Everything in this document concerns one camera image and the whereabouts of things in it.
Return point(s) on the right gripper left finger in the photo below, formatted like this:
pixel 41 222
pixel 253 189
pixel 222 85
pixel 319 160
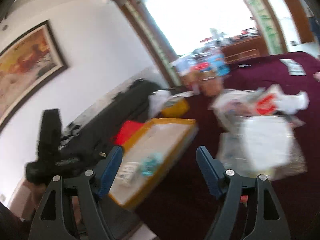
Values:
pixel 106 171

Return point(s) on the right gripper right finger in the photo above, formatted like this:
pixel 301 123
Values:
pixel 212 171

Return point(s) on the small white packet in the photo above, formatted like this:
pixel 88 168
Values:
pixel 127 173

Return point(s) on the cartoon print pencil pouch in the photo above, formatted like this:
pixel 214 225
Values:
pixel 232 102

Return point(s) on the red white labelled pouch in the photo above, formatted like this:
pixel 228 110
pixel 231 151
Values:
pixel 266 104

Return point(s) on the white fluffy towel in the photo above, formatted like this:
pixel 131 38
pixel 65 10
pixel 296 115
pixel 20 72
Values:
pixel 291 104

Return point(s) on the person left hand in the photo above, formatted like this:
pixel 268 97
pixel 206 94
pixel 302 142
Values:
pixel 37 192

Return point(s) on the black bag on chair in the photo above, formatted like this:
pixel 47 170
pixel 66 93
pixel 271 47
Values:
pixel 99 134

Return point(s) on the yellow taped cardboard tray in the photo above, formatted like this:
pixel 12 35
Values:
pixel 169 136

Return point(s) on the red packet beside tray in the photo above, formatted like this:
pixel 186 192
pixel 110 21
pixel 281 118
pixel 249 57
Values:
pixel 127 130

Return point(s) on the yellow tape roll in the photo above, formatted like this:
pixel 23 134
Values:
pixel 175 108

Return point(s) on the white plastic bag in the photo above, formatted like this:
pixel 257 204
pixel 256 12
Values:
pixel 157 100

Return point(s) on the clear snack jar red lid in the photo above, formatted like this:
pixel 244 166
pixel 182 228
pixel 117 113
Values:
pixel 210 83

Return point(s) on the red white carton box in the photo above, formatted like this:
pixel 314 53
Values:
pixel 189 78

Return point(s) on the framed horse painting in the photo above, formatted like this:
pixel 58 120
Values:
pixel 27 64

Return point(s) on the wooden sideboard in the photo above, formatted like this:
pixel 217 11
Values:
pixel 246 49

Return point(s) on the paper leaflet on table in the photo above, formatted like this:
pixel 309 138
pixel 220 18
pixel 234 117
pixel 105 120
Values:
pixel 294 68

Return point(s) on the pink fluffy puff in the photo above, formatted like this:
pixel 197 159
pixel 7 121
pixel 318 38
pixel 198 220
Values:
pixel 317 76

